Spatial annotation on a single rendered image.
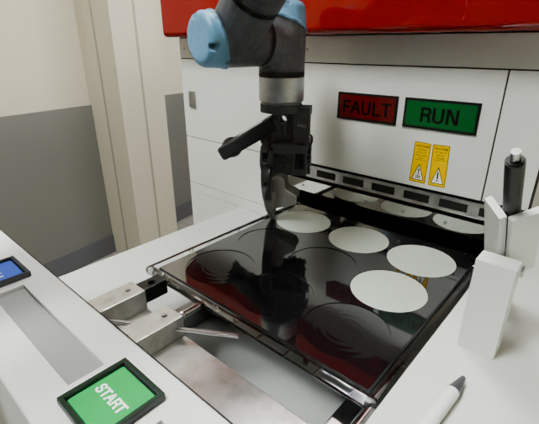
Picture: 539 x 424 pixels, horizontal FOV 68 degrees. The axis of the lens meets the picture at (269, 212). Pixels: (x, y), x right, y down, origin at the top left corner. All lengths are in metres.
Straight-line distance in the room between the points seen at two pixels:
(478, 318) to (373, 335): 0.15
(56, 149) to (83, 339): 2.01
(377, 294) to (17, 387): 0.41
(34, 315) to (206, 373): 0.18
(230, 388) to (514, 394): 0.25
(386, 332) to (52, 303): 0.36
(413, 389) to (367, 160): 0.51
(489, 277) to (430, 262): 0.31
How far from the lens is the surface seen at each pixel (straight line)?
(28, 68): 2.31
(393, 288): 0.58
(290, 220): 0.75
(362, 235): 0.71
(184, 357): 0.49
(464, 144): 0.70
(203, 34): 0.59
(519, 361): 0.41
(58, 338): 0.43
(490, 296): 0.37
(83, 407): 0.35
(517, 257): 0.38
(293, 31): 0.66
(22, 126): 2.29
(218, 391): 0.45
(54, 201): 2.41
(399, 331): 0.50
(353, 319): 0.51
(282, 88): 0.66
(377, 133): 0.76
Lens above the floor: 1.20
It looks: 23 degrees down
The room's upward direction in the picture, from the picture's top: straight up
